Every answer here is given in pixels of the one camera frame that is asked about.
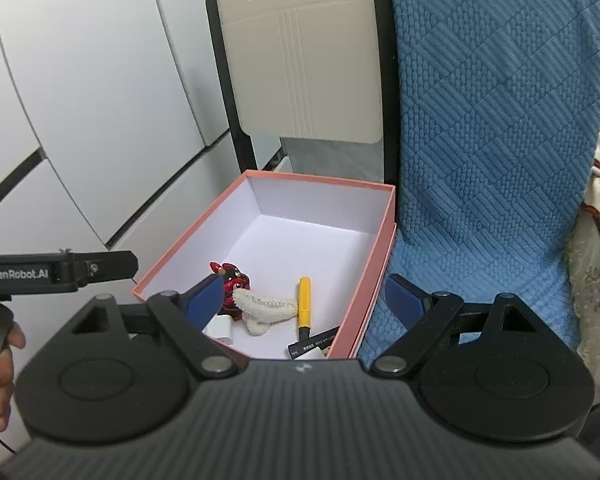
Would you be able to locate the beige chair back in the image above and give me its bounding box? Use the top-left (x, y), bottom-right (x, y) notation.
top-left (206, 0), bottom-right (399, 187)

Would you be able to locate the yellow handle screwdriver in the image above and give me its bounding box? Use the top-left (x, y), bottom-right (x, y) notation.
top-left (296, 277), bottom-right (314, 345)

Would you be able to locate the pink cardboard box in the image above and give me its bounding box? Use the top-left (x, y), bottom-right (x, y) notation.
top-left (132, 170), bottom-right (398, 362)

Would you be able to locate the red and black toy figure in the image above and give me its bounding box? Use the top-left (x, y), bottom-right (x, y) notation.
top-left (209, 261), bottom-right (254, 322)

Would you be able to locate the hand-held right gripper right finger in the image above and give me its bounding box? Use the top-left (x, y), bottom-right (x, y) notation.
top-left (370, 274), bottom-right (539, 377)

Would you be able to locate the white charger adapter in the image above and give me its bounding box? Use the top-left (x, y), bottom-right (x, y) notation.
top-left (202, 312), bottom-right (237, 347)

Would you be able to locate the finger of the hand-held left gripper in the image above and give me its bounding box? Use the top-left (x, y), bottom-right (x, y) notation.
top-left (77, 251), bottom-right (140, 287)

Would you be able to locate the floral cloth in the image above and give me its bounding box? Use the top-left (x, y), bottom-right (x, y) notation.
top-left (564, 91), bottom-right (600, 403)

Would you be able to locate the white cabinet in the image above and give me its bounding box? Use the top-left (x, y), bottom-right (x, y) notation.
top-left (0, 0), bottom-right (293, 306)

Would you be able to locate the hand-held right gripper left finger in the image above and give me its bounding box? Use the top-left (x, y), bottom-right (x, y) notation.
top-left (69, 274), bottom-right (242, 380)

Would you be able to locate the blue quilted blanket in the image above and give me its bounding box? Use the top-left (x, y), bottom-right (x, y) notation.
top-left (357, 0), bottom-right (600, 362)

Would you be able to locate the black marker pen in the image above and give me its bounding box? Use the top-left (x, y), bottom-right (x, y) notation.
top-left (287, 326), bottom-right (342, 361)

